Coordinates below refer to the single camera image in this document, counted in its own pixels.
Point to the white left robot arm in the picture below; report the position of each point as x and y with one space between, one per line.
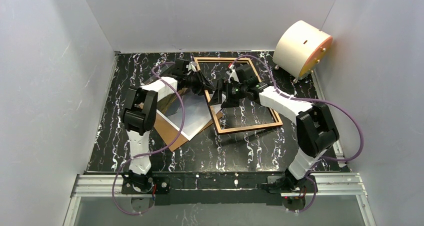
140 109

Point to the wooden picture frame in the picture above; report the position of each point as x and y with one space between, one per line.
274 114

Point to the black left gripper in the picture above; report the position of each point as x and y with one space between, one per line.
201 84

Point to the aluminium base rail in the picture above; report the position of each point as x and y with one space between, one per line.
229 198

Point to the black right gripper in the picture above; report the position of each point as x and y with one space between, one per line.
226 93

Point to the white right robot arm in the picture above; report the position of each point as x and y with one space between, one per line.
316 129

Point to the landscape photo print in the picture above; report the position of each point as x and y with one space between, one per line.
165 91

